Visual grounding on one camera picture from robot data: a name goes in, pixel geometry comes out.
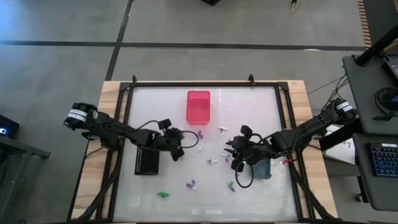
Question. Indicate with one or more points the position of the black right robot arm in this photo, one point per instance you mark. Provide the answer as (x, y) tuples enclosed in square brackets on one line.
[(311, 127)]

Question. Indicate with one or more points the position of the backlit black keyboard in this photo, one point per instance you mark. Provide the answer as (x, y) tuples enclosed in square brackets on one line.
[(385, 160)]

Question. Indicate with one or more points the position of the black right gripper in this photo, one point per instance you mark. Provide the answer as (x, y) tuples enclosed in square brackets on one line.
[(250, 151)]

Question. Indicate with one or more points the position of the dark grey side table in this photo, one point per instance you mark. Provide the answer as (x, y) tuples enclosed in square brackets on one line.
[(18, 149)]

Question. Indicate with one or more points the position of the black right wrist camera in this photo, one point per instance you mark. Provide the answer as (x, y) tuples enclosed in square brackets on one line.
[(246, 130)]

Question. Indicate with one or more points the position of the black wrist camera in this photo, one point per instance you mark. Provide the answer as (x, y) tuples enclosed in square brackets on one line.
[(164, 124), (246, 130)]

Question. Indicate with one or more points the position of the black metal pole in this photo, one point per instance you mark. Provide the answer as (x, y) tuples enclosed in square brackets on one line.
[(376, 46)]

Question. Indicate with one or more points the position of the black slotted plastic basket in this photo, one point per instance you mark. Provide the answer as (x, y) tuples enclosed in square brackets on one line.
[(146, 163)]

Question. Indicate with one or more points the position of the black floor object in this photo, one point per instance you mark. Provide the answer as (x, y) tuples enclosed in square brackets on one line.
[(211, 1)]

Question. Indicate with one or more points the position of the teal plastic bin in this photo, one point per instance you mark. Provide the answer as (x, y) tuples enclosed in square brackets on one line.
[(262, 171)]

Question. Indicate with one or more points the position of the black device with blue light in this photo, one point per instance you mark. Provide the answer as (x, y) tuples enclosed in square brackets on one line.
[(11, 124)]

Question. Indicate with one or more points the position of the pink plastic bin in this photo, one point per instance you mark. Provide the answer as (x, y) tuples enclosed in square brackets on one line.
[(198, 109)]

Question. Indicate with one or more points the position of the green plastic decoration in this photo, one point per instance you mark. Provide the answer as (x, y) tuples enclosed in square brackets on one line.
[(163, 194), (230, 184)]

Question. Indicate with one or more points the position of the desk caster wheel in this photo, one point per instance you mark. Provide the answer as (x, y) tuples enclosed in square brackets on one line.
[(359, 198)]

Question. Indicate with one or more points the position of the black frame clamp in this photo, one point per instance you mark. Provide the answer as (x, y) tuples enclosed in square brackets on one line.
[(134, 79), (251, 79)]

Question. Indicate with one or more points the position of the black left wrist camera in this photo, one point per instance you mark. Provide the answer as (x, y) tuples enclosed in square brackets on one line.
[(164, 124)]

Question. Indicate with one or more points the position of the grey desk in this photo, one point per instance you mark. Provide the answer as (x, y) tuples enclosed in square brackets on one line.
[(363, 93), (362, 186)]

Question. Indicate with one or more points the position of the white paper sheet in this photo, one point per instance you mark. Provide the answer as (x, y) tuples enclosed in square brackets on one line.
[(340, 149)]

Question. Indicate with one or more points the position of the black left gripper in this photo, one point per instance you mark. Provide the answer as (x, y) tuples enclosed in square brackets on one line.
[(169, 140)]

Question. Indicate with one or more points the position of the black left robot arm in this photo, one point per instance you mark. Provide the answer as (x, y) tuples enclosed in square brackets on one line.
[(109, 130)]

